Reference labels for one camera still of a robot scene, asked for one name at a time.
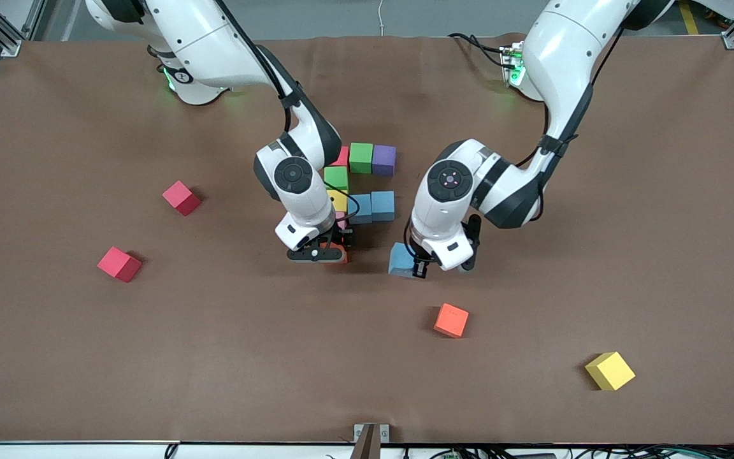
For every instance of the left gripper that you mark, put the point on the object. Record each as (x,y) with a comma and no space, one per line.
(419,264)

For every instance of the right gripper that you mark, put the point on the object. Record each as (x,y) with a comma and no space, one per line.
(340,240)

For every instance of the pink foam cube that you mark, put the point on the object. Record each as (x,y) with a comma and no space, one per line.
(340,220)

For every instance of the orange foam cube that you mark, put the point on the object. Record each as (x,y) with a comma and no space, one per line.
(347,257)
(451,320)

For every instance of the blue foam cube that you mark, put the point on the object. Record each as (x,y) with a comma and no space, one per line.
(362,208)
(383,205)
(400,260)

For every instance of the yellow foam cube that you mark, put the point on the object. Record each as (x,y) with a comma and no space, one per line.
(609,371)
(339,201)

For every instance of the green foam cube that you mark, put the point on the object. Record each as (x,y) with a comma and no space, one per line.
(338,178)
(361,156)

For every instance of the red foam cube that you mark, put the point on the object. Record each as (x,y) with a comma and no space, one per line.
(118,264)
(180,197)
(344,156)

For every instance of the purple foam cube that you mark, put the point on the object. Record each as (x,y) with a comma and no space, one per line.
(384,159)

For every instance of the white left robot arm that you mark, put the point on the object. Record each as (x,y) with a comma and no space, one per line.
(450,185)

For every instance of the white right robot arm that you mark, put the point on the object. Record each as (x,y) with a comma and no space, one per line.
(294,178)

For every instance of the left arm base connector panel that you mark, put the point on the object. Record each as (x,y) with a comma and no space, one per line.
(512,64)

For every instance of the brown table cover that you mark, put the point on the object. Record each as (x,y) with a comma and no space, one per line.
(341,382)

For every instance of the grey metal bracket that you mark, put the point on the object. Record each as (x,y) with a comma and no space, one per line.
(370,440)

